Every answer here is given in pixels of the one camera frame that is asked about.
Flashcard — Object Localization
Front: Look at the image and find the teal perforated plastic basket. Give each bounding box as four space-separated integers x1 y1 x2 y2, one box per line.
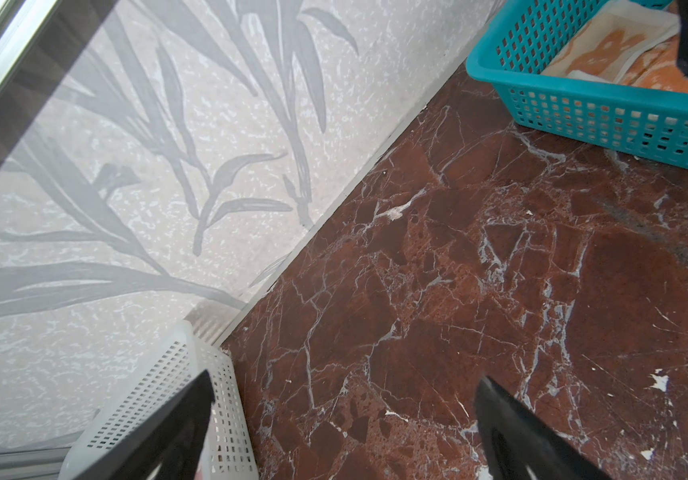
466 1 688 169

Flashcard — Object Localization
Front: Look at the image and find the orange rabbit print towel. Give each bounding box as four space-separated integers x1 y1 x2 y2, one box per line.
542 1 688 94

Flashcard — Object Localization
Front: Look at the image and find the white perforated plastic basket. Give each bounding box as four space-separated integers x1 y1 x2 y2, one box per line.
59 321 260 479

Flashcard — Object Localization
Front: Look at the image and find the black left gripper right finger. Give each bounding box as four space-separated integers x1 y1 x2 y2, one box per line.
475 376 609 479

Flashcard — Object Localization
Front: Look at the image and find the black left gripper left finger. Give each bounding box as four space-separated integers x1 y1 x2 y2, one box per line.
78 370 215 479

